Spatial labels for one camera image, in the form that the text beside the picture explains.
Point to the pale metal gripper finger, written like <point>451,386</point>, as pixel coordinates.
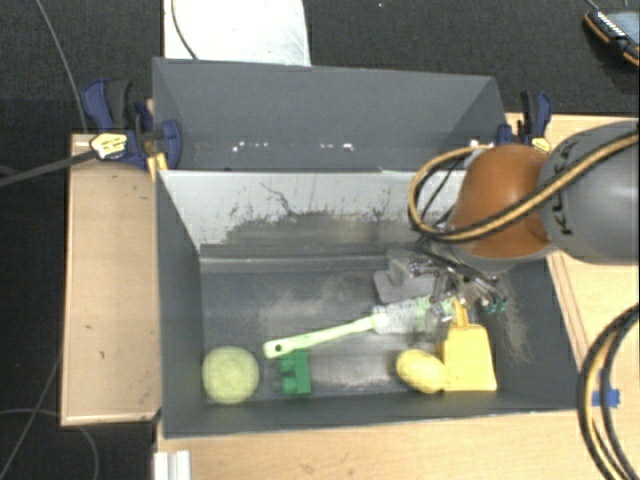
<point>438,302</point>
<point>444,329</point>

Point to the yellow wedge-shaped block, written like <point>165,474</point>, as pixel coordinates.
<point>470,363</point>

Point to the grey rectangular block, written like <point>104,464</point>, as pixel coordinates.
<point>397,285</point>

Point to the yellow lemon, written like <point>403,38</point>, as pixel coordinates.
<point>421,371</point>

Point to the green and white bottle brush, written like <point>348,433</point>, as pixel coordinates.
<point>325,334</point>

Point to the green toy block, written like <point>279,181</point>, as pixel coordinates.
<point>295,374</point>

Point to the yellow-green tennis ball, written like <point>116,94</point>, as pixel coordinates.
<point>230,374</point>

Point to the grey metal bin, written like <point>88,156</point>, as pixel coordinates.
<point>280,118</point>

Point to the pale wood board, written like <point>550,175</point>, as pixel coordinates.
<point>112,278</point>

